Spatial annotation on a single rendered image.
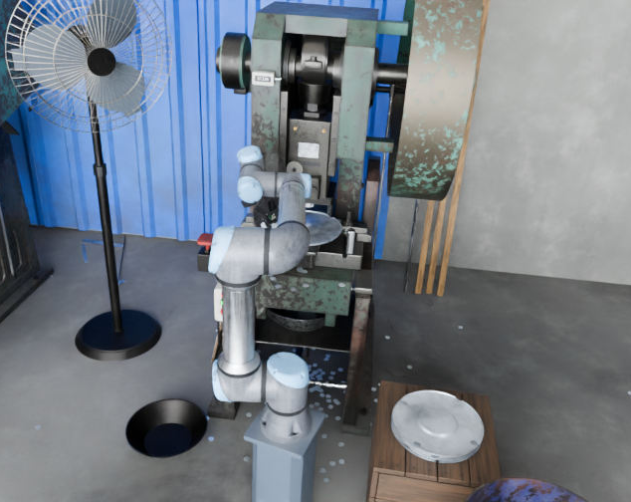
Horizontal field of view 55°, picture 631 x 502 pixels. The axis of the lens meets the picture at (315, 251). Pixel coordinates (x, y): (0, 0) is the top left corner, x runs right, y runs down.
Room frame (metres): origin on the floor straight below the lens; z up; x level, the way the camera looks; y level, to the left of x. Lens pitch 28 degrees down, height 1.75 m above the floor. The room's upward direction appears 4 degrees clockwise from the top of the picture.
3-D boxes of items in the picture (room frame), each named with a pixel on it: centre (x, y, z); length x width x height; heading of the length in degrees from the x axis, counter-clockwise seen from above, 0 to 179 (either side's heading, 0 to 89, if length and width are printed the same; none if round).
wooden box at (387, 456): (1.47, -0.43, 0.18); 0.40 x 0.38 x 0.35; 173
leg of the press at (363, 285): (2.23, -0.24, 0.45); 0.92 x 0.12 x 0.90; 176
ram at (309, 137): (2.07, 0.04, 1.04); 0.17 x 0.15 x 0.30; 176
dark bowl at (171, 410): (1.68, 0.51, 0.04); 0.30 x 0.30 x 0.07
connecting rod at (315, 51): (2.11, 0.04, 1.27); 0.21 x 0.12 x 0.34; 176
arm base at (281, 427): (1.34, 0.05, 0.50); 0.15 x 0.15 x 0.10
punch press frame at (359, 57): (2.25, 0.03, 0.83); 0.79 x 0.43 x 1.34; 176
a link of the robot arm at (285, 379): (1.34, 0.06, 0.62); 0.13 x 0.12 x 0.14; 93
